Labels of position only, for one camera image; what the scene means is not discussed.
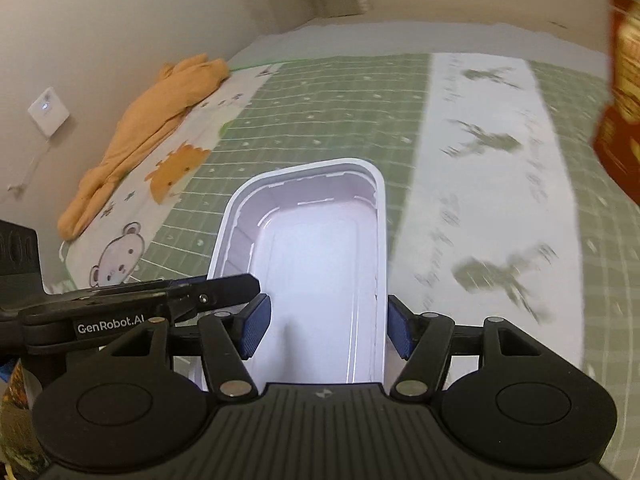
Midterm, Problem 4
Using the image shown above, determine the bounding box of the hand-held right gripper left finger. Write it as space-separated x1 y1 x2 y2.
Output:
106 294 272 403

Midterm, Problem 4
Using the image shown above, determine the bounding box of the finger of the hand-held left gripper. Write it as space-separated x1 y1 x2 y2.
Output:
165 273 262 322

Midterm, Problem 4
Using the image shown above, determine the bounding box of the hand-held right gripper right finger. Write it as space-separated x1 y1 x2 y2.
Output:
387 295 546 403

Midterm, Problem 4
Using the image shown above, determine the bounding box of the patterned cloth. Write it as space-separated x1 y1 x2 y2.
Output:
0 355 47 480

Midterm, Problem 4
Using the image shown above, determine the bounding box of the cartoon print bedsheet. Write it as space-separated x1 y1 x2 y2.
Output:
59 62 282 292

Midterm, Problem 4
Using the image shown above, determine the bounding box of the orange cloth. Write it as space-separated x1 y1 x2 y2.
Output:
57 54 232 241

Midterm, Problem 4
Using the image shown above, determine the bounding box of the red snack bag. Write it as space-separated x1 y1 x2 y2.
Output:
591 0 640 207

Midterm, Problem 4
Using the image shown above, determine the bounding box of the white cable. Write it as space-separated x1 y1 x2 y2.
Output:
6 134 52 194

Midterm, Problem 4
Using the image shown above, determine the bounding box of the white wall device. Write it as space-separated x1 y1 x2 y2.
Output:
27 87 71 139

